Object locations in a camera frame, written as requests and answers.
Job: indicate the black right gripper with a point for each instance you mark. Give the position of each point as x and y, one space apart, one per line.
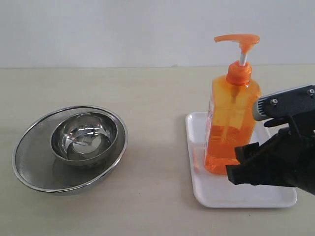
289 162

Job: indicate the orange pump soap bottle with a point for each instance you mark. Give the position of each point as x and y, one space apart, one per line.
230 122

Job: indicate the small stainless steel bowl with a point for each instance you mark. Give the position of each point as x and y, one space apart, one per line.
85 140

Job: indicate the large steel mesh strainer bowl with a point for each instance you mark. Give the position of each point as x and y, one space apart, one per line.
35 165

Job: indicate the white rectangular plastic tray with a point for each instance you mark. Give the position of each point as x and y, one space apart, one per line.
216 191

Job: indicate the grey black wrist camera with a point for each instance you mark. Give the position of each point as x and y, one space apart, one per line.
280 104

